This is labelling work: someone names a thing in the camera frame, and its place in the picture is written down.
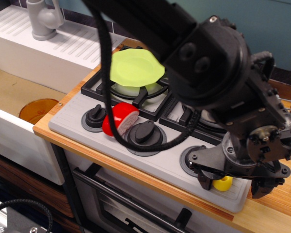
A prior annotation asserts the right black stove knob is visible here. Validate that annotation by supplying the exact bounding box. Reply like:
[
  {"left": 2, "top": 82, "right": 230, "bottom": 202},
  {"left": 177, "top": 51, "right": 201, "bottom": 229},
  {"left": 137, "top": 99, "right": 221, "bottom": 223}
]
[{"left": 179, "top": 145, "right": 207, "bottom": 178}]

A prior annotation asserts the grey toy stove top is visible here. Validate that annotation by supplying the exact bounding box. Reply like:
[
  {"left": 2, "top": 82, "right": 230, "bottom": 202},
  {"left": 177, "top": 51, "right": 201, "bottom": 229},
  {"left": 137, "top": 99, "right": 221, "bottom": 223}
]
[{"left": 48, "top": 46, "right": 251, "bottom": 213}]

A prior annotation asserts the stainless steel pot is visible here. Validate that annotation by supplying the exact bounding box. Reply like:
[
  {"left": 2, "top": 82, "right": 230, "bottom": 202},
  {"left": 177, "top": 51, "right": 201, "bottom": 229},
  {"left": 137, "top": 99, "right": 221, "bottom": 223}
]
[{"left": 181, "top": 97, "right": 291, "bottom": 129}]

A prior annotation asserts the toy oven door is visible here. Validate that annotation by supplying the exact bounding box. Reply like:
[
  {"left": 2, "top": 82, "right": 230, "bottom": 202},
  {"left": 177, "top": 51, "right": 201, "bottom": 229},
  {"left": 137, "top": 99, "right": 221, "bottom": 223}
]
[{"left": 65, "top": 150, "right": 251, "bottom": 233}]

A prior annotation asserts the orange sink drain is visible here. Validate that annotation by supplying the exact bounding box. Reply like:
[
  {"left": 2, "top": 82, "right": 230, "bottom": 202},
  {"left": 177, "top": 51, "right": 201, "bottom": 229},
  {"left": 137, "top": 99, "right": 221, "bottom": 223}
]
[{"left": 19, "top": 99, "right": 59, "bottom": 125}]

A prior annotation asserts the black burner grate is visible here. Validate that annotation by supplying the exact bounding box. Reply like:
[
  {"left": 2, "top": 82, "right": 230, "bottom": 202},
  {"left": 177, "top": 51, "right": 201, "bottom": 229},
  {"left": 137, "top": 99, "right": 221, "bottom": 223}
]
[
  {"left": 81, "top": 45, "right": 182, "bottom": 122},
  {"left": 159, "top": 98, "right": 226, "bottom": 145}
]

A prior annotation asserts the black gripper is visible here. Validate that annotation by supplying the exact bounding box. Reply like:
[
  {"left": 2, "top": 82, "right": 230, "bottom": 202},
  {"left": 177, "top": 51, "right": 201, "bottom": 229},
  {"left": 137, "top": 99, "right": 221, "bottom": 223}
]
[{"left": 187, "top": 125, "right": 291, "bottom": 200}]

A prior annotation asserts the black stove knob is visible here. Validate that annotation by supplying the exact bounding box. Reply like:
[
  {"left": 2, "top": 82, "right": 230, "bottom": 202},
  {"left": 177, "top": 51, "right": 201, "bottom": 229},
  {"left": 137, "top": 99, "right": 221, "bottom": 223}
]
[
  {"left": 179, "top": 145, "right": 207, "bottom": 178},
  {"left": 81, "top": 104, "right": 107, "bottom": 133},
  {"left": 124, "top": 120, "right": 167, "bottom": 147}
]

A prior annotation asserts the grey toy faucet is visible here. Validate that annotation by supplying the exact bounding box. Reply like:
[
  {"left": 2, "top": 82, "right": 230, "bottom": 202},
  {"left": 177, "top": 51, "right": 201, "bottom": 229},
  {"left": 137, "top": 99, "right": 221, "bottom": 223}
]
[{"left": 26, "top": 0, "right": 64, "bottom": 41}]

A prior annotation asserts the left black stove knob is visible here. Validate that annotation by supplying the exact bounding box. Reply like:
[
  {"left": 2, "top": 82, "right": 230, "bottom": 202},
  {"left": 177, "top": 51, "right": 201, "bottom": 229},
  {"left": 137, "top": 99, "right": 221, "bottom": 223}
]
[{"left": 81, "top": 104, "right": 107, "bottom": 133}]

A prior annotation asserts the wooden lower shelf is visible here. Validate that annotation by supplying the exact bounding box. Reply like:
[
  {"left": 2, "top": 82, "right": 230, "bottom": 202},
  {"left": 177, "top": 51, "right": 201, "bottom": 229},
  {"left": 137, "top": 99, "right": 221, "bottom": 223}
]
[{"left": 0, "top": 155, "right": 74, "bottom": 218}]

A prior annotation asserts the green plastic plate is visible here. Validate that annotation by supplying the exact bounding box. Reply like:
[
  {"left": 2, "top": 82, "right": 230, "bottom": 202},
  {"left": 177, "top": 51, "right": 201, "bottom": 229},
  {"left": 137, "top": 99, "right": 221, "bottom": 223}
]
[{"left": 110, "top": 49, "right": 165, "bottom": 87}]

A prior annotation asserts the black braided cable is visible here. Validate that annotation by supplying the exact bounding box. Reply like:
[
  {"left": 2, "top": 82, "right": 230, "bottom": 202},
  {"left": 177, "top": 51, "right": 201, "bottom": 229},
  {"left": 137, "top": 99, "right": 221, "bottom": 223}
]
[{"left": 87, "top": 0, "right": 201, "bottom": 151}]

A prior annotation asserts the white toy sink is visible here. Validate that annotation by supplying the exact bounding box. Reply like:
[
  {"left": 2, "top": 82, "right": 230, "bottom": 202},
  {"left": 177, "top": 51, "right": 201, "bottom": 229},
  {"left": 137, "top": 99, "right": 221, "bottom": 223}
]
[{"left": 0, "top": 5, "right": 100, "bottom": 185}]

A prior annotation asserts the left black burner grate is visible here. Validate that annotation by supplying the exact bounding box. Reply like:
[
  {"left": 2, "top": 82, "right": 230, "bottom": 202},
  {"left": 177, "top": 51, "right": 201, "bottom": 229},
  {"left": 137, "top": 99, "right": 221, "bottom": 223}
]
[{"left": 81, "top": 45, "right": 182, "bottom": 122}]

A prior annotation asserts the black oven door handle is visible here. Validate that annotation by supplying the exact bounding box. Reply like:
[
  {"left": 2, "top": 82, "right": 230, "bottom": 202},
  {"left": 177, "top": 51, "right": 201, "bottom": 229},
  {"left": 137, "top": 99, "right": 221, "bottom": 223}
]
[{"left": 73, "top": 168, "right": 192, "bottom": 233}]

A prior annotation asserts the middle black stove knob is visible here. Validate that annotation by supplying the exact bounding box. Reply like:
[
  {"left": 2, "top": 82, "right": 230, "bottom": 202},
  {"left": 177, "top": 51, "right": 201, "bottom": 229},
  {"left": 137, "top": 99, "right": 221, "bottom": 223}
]
[{"left": 124, "top": 120, "right": 167, "bottom": 147}]

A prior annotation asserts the red toy cheese wedge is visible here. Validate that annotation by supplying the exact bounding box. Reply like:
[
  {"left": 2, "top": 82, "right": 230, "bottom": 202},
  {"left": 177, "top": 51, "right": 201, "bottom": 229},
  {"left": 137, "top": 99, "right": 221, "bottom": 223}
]
[{"left": 112, "top": 102, "right": 140, "bottom": 136}]

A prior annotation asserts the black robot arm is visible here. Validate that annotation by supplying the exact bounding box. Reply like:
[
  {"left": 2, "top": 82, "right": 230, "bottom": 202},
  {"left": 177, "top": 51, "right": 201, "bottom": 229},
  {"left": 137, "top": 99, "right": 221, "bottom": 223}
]
[{"left": 85, "top": 0, "right": 291, "bottom": 199}]

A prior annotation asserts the right black burner grate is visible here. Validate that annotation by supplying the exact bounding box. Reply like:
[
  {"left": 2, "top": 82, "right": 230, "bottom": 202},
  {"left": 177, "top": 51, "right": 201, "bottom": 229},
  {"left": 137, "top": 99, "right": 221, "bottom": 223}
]
[{"left": 159, "top": 98, "right": 226, "bottom": 145}]

